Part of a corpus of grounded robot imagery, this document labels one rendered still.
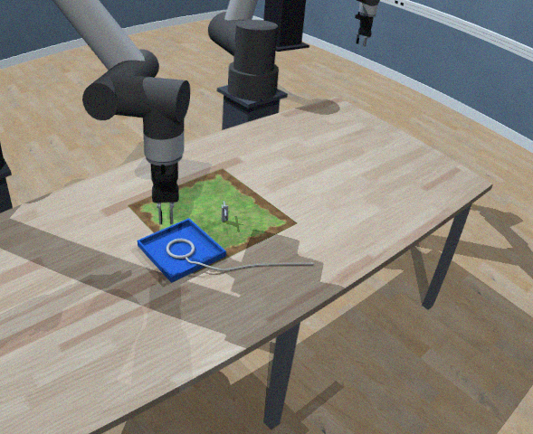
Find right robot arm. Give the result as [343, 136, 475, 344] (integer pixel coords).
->
[53, 0, 190, 140]

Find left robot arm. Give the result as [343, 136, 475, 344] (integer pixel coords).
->
[208, 0, 279, 100]

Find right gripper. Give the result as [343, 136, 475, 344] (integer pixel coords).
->
[144, 132, 184, 224]

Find blue tray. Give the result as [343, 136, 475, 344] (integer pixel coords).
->
[138, 218, 226, 283]

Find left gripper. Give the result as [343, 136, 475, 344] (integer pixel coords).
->
[355, 2, 377, 47]

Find light grey ring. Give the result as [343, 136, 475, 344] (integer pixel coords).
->
[167, 239, 195, 259]

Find green grass turf mat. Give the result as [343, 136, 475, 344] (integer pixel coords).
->
[128, 168, 297, 266]

